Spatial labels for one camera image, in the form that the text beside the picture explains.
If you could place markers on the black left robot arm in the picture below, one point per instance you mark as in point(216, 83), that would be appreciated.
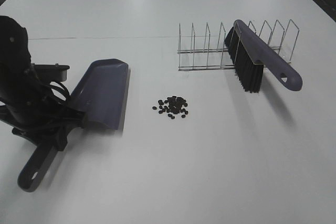
point(15, 57)

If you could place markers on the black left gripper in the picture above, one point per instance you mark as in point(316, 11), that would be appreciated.
point(32, 102)

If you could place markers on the purple plastic dustpan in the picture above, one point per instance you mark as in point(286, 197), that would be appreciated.
point(102, 95)

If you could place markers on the pile of coffee beans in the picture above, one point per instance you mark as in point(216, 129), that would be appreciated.
point(172, 106)

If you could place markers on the purple hand brush black bristles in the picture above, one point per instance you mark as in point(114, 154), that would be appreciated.
point(250, 54)

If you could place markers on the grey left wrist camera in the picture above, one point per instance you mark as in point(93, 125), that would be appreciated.
point(51, 73)

